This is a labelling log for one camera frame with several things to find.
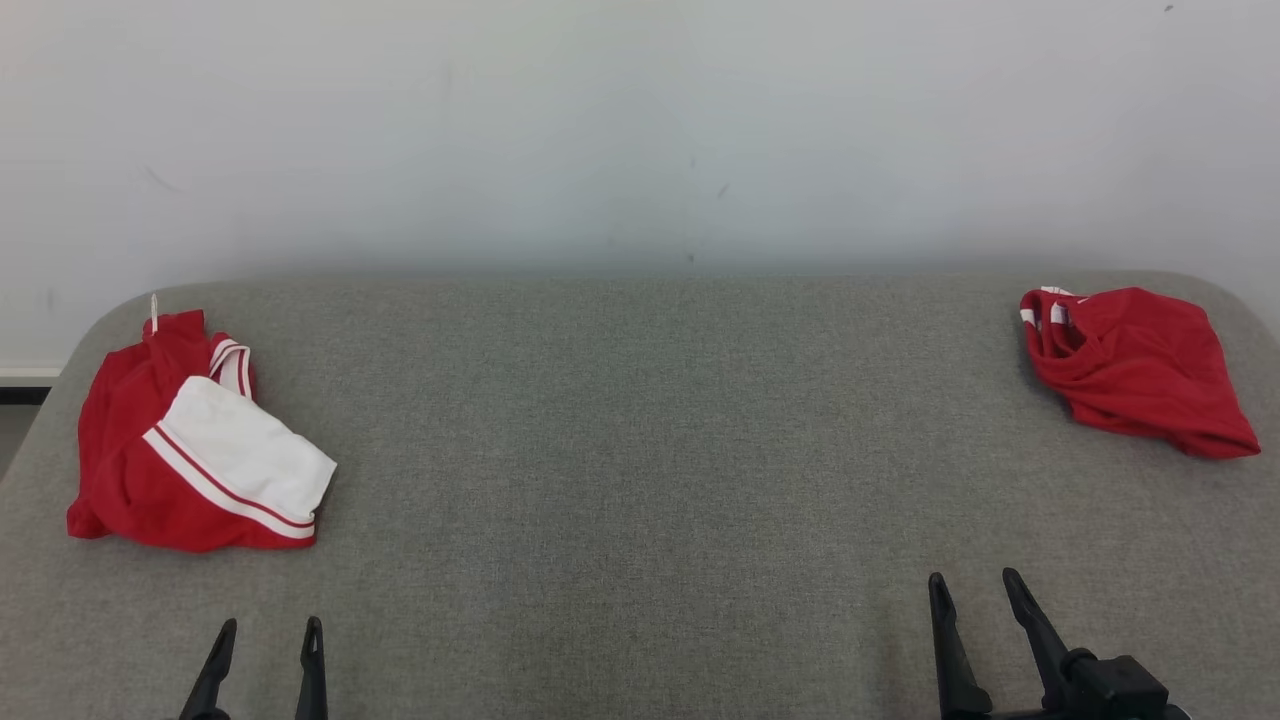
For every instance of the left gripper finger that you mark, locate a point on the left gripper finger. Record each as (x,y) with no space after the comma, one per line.
(212,680)
(312,680)

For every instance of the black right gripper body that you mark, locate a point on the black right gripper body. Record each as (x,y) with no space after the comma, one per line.
(1010,716)

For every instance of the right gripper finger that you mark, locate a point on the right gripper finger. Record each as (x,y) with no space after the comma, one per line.
(955,660)
(1040,630)

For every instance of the red white basketball jersey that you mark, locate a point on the red white basketball jersey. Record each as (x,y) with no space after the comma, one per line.
(120,470)

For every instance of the plain red white-trimmed garment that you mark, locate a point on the plain red white-trimmed garment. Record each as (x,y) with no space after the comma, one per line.
(1140,370)

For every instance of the white skirting board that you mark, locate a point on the white skirting board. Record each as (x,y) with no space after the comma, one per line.
(25,375)

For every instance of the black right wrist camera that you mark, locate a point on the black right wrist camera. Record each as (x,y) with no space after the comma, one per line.
(1120,685)

